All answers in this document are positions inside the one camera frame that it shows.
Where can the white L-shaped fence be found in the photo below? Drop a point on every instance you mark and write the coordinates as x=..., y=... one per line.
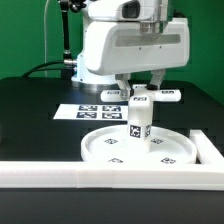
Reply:
x=207, y=174

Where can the white round table top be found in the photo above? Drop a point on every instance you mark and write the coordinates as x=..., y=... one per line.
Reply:
x=113, y=144

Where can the white cross-shaped table base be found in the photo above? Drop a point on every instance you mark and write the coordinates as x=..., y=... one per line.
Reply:
x=140, y=91

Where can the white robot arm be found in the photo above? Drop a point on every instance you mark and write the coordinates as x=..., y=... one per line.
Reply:
x=156, y=24

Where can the white sheet with markers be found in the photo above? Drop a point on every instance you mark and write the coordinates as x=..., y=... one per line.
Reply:
x=91, y=112

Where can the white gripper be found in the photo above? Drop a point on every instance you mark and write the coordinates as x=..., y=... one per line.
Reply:
x=121, y=47

